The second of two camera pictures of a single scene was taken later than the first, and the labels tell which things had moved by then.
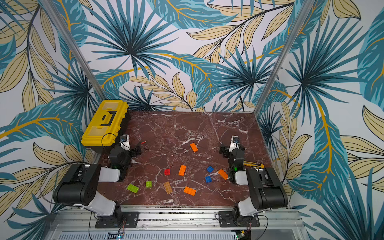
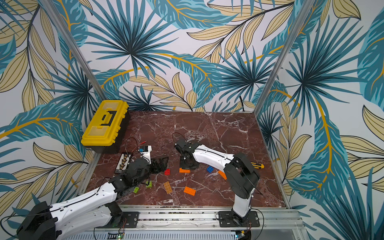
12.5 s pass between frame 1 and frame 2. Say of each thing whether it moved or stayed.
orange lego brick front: stayed
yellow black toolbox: stayed
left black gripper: moved
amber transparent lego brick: stayed
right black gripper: moved
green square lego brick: stayed
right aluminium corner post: stayed
